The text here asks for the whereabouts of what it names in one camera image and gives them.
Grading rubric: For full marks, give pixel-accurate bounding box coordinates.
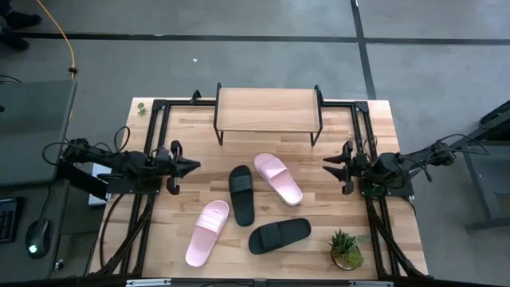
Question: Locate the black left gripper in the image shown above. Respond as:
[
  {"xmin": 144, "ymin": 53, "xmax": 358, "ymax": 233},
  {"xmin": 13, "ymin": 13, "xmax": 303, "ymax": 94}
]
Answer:
[{"xmin": 158, "ymin": 140, "xmax": 202, "ymax": 195}]

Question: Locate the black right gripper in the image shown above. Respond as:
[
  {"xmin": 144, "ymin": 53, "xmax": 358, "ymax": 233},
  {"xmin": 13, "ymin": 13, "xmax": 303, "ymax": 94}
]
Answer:
[{"xmin": 322, "ymin": 140, "xmax": 371, "ymax": 195}]

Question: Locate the black slide sandal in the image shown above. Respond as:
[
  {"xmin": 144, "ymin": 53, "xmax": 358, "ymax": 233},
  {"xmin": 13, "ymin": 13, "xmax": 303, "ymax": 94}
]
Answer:
[
  {"xmin": 248, "ymin": 217, "xmax": 312, "ymax": 255},
  {"xmin": 228, "ymin": 164, "xmax": 256, "ymax": 227}
]

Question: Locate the pink slide sandal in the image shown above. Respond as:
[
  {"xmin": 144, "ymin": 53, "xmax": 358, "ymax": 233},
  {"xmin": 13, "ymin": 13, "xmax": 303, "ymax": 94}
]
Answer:
[
  {"xmin": 185, "ymin": 199, "xmax": 231, "ymax": 268},
  {"xmin": 253, "ymin": 152, "xmax": 304, "ymax": 207}
]

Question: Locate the wooden shelf with black legs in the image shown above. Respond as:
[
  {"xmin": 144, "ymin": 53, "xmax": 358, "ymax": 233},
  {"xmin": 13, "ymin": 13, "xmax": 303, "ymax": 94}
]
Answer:
[{"xmin": 213, "ymin": 82, "xmax": 324, "ymax": 147}]

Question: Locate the potted green succulent plant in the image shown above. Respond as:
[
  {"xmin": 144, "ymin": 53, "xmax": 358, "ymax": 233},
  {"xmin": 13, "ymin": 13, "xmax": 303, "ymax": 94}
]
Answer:
[{"xmin": 328, "ymin": 227, "xmax": 371, "ymax": 272}]

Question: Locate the white power strip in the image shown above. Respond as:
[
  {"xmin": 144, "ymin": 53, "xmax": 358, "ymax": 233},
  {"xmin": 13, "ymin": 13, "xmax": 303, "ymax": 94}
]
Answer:
[{"xmin": 88, "ymin": 162, "xmax": 115, "ymax": 207}]

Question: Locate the black metal beam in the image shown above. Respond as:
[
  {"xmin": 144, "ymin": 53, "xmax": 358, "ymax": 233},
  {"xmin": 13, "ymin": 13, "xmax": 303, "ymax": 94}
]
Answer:
[{"xmin": 57, "ymin": 159, "xmax": 109, "ymax": 200}]

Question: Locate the black metal stand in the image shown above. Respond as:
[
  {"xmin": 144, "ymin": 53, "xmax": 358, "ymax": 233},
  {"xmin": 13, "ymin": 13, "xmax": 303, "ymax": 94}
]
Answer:
[{"xmin": 439, "ymin": 99, "xmax": 510, "ymax": 232}]

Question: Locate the grey flat panel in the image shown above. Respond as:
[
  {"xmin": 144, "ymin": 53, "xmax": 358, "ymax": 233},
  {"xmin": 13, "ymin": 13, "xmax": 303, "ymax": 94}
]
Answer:
[{"xmin": 0, "ymin": 78, "xmax": 78, "ymax": 188}]

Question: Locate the black computer mouse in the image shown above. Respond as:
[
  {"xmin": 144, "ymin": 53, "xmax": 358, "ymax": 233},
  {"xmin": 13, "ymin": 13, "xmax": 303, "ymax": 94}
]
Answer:
[{"xmin": 25, "ymin": 218, "xmax": 52, "ymax": 259}]

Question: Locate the black keyboard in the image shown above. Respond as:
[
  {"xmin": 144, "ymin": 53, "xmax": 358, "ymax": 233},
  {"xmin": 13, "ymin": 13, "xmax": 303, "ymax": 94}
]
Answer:
[{"xmin": 0, "ymin": 197, "xmax": 21, "ymax": 244}]

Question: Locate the dark grey desk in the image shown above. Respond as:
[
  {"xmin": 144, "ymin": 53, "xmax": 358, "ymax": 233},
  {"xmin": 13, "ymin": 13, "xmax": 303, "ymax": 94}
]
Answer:
[{"xmin": 0, "ymin": 179, "xmax": 71, "ymax": 285}]

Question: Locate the person's shoe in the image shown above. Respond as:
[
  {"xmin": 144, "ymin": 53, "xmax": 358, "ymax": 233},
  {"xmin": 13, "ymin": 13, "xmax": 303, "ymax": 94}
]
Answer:
[
  {"xmin": 4, "ymin": 10, "xmax": 43, "ymax": 31},
  {"xmin": 0, "ymin": 26, "xmax": 32, "ymax": 51}
]

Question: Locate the black aluminium table frame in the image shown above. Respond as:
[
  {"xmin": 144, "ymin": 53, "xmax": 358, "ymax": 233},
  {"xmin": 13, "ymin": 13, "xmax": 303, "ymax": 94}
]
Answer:
[{"xmin": 95, "ymin": 89, "xmax": 427, "ymax": 280}]

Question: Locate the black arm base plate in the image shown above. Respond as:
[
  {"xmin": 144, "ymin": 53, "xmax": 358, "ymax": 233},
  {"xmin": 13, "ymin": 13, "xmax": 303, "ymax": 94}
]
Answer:
[
  {"xmin": 360, "ymin": 165, "xmax": 415, "ymax": 199},
  {"xmin": 106, "ymin": 163, "xmax": 164, "ymax": 196}
]

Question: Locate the yellow cable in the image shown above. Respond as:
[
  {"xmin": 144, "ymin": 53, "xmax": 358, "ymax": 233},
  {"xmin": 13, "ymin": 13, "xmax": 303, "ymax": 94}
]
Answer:
[{"xmin": 36, "ymin": 0, "xmax": 77, "ymax": 80}]

